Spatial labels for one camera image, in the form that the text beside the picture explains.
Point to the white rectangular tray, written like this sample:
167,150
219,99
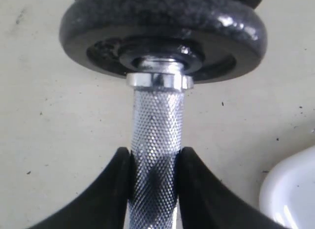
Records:
287,195

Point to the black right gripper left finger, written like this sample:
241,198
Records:
102,205

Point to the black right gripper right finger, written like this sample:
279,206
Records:
206,203

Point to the chrome dumbbell with black plates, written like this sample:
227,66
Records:
162,47

